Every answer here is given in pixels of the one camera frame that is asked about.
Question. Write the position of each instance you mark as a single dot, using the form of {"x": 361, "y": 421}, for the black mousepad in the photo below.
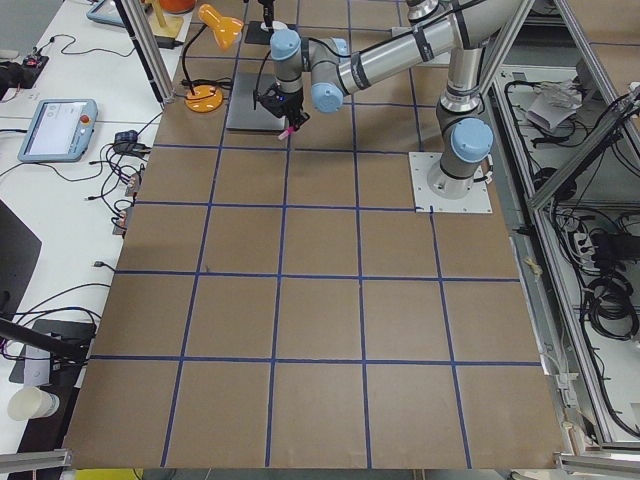
{"x": 257, "y": 34}

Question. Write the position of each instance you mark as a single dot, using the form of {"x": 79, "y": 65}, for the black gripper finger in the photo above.
{"x": 295, "y": 122}
{"x": 304, "y": 117}

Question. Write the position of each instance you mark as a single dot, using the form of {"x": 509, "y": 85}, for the wooden stand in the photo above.
{"x": 164, "y": 25}

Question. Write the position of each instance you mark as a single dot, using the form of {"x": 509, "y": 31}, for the pink pen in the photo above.
{"x": 285, "y": 134}

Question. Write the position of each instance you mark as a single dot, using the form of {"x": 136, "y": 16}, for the blue teach pendant tablet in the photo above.
{"x": 60, "y": 131}

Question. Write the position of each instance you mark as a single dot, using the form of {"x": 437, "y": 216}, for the grey closed notebook laptop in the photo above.
{"x": 246, "y": 116}

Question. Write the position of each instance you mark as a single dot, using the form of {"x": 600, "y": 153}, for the orange desk lamp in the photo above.
{"x": 204, "y": 95}

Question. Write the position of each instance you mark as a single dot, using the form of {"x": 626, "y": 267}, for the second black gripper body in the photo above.
{"x": 265, "y": 8}

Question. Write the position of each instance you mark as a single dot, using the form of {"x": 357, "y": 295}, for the orange cylindrical container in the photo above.
{"x": 177, "y": 6}

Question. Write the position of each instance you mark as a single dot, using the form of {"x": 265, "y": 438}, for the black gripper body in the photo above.
{"x": 293, "y": 103}

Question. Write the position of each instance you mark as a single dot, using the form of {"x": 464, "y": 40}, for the white paper cup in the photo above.
{"x": 32, "y": 403}

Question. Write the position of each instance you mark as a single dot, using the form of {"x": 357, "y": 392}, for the black power adapter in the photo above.
{"x": 165, "y": 42}

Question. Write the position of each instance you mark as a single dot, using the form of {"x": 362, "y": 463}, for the white computer mouse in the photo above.
{"x": 278, "y": 26}

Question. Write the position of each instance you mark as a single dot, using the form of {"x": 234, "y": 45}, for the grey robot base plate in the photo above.
{"x": 435, "y": 192}

